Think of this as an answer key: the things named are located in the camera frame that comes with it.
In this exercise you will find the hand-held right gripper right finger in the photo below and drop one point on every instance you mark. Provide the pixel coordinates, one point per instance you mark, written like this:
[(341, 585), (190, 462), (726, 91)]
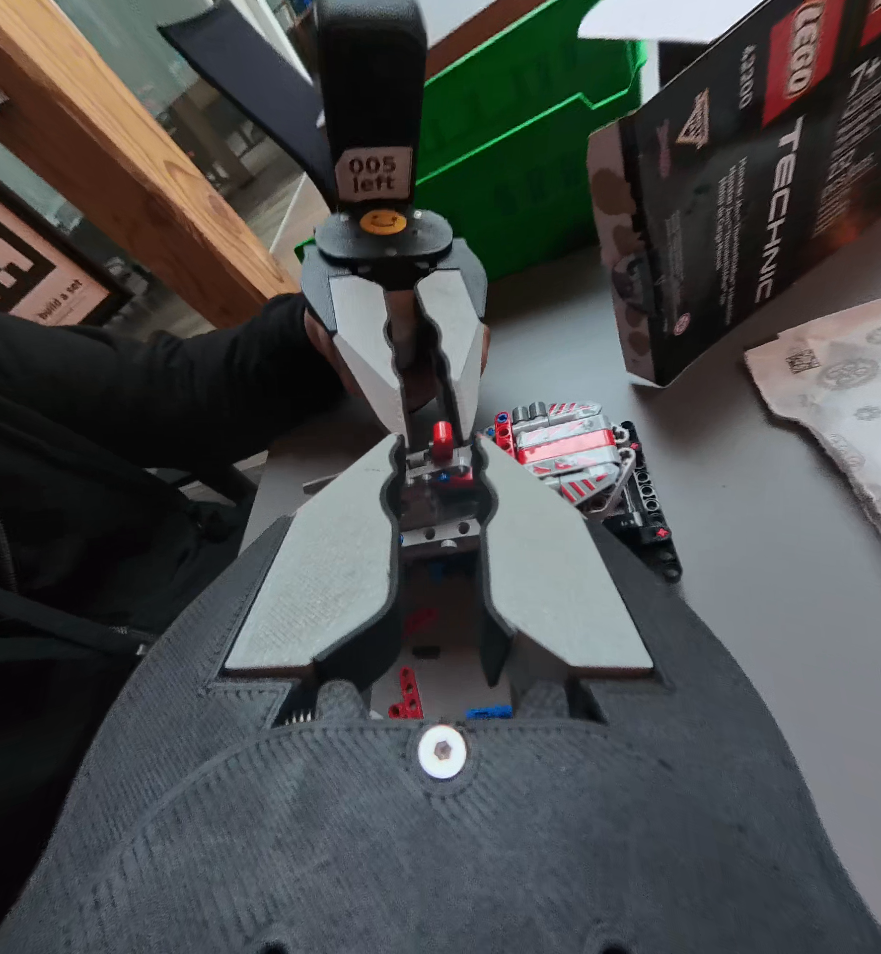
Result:
[(560, 589)]

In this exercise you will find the printed white paper bag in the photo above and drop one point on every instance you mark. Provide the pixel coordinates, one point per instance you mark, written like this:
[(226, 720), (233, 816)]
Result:
[(858, 410)]

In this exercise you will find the black white marker board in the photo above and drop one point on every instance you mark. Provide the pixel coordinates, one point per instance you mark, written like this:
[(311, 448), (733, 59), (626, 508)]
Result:
[(8, 268)]

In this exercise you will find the person's left hand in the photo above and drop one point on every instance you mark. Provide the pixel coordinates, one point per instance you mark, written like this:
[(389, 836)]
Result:
[(336, 373)]

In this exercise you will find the red capped black brick pin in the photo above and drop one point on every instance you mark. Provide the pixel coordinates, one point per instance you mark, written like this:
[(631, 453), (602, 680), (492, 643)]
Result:
[(441, 436)]

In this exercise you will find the red T-shaped brick beam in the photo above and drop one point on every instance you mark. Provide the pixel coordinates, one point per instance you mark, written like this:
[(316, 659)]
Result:
[(408, 693)]

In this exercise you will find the thin red brick beam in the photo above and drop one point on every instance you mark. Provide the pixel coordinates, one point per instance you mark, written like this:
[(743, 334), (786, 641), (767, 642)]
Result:
[(419, 620)]

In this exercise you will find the black cardboard set box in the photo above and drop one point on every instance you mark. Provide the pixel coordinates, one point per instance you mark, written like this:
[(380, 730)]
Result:
[(746, 223)]

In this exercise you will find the green plastic bin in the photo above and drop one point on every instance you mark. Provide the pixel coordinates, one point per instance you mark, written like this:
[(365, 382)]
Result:
[(500, 149)]

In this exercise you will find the grey red brick vehicle model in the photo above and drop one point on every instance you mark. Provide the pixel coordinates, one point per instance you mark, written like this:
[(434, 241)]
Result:
[(574, 447)]

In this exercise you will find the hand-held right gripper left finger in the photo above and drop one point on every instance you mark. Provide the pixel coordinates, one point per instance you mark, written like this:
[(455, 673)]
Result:
[(314, 589)]

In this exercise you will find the person's black clothing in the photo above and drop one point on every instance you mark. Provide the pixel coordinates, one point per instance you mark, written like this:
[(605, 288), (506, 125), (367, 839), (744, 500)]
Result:
[(8, 745)]

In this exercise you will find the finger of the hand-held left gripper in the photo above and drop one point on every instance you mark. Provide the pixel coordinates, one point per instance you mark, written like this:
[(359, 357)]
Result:
[(358, 335), (455, 328)]

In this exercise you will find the black office chair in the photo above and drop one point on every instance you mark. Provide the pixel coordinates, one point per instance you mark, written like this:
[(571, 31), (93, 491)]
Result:
[(262, 74)]

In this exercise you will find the blue brick pin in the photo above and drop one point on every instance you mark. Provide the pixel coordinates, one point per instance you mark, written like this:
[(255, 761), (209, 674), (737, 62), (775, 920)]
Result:
[(489, 712)]

